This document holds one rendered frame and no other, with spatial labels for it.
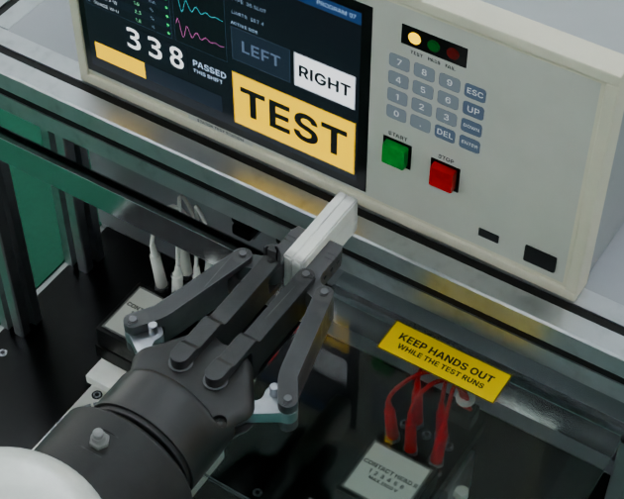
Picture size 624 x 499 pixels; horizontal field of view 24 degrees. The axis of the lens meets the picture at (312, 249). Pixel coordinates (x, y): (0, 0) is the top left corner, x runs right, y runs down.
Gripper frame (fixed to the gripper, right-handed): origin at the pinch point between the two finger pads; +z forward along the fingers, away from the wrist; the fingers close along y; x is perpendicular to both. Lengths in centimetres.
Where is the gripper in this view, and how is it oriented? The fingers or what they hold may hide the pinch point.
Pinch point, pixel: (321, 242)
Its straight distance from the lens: 95.3
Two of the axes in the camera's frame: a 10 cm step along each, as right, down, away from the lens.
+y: 8.5, 3.9, -3.6
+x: 0.0, -6.8, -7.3
